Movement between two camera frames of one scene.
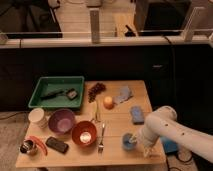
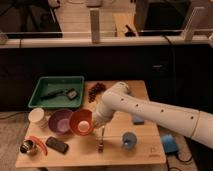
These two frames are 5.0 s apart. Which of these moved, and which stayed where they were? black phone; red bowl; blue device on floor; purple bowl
Moved: red bowl
Stayed: blue device on floor; black phone; purple bowl
